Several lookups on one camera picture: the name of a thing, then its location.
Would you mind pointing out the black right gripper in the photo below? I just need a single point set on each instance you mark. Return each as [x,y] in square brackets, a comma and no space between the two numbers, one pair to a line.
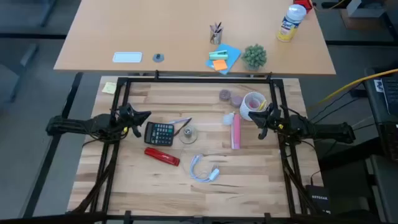
[275,118]

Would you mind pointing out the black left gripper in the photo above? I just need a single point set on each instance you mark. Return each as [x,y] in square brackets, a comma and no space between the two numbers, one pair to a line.
[124,119]

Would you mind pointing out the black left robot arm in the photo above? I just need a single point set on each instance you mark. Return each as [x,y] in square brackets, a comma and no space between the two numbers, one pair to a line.
[77,126]

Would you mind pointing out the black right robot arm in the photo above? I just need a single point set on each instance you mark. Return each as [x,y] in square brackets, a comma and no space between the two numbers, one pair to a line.
[317,129]

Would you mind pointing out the yellow pen in cup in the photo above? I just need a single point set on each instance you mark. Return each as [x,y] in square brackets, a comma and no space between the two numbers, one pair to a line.
[262,105]

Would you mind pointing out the white textured cup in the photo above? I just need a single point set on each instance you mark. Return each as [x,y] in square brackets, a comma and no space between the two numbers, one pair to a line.
[245,113]

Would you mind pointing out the black calculator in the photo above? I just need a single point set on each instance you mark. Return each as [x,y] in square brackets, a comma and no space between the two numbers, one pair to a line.
[159,133]

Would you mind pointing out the pink item in cup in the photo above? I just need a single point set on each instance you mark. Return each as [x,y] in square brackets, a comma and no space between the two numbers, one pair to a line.
[254,104]

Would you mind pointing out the pink tube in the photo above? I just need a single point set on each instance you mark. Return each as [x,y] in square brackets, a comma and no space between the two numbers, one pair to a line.
[236,132]

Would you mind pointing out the light purple round container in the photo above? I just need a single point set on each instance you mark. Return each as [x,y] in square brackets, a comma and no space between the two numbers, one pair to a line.
[236,101]

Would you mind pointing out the red stapler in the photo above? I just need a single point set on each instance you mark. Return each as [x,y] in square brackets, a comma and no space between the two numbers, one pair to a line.
[161,156]

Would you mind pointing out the purple pen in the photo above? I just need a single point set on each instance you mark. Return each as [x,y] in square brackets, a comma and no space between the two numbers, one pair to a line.
[178,121]

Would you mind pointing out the yellow sticky note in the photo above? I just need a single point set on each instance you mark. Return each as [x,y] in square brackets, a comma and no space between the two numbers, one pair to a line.
[109,88]

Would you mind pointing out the dark patterned round container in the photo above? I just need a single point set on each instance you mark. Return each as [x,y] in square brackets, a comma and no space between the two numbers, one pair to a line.
[224,95]

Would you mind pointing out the white rectangular desk plate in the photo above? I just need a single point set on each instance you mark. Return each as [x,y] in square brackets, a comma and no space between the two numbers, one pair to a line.
[127,57]

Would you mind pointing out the grey desk grommet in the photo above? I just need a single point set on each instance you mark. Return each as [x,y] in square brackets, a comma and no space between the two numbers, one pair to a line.
[158,58]

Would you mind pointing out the potted green succulent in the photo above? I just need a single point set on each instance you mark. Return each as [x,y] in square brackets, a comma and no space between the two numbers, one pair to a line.
[254,56]

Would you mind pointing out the orange sticky note pad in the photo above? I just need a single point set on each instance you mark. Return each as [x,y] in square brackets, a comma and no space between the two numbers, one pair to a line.
[220,64]

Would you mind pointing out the blue notebook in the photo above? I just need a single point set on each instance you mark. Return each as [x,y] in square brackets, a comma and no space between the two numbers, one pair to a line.
[234,54]

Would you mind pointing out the mint green stapler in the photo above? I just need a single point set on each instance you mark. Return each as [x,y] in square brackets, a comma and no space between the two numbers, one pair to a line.
[218,55]

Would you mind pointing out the black network router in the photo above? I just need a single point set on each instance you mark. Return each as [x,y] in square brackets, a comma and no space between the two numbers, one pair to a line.
[318,197]

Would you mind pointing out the tan wooden desk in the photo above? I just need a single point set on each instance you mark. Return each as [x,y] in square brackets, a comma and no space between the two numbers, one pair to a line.
[155,25]

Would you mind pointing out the pen cup with pencils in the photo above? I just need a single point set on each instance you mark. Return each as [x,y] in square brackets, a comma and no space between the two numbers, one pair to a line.
[215,36]

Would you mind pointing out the yellow wipes canister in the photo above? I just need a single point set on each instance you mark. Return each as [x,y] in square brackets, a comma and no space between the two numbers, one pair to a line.
[289,26]

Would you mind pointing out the red object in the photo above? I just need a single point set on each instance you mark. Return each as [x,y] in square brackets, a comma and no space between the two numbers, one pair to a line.
[303,3]

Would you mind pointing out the grey box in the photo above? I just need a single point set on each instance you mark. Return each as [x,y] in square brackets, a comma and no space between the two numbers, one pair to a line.
[363,8]

